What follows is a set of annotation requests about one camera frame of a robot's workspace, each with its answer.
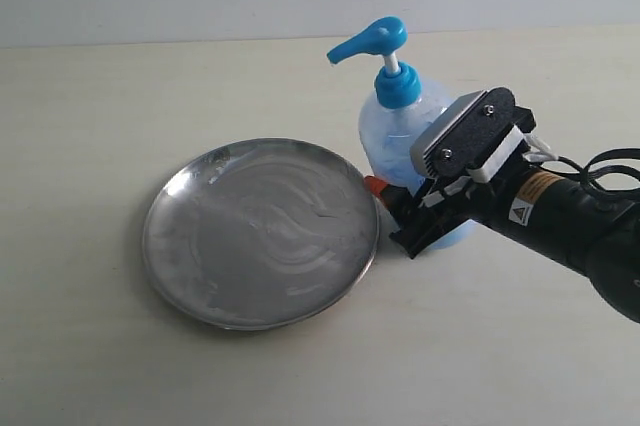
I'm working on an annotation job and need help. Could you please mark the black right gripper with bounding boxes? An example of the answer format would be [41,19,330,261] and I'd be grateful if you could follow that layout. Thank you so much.
[364,168,505,259]

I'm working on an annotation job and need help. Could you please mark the blue pump lotion bottle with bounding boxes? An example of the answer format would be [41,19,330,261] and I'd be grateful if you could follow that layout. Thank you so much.
[326,16,480,251]

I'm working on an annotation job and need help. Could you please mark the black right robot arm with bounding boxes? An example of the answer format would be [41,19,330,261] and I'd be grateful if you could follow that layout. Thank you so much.
[365,163,639,321]

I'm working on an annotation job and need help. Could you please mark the round steel plate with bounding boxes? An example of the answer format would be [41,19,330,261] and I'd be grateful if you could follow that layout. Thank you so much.
[141,138,380,332]

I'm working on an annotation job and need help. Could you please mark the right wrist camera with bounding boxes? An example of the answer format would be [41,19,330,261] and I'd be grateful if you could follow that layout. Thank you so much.
[410,87,536,179]

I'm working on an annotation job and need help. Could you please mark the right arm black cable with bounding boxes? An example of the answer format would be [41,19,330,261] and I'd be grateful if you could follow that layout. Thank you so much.
[524,134,640,197]

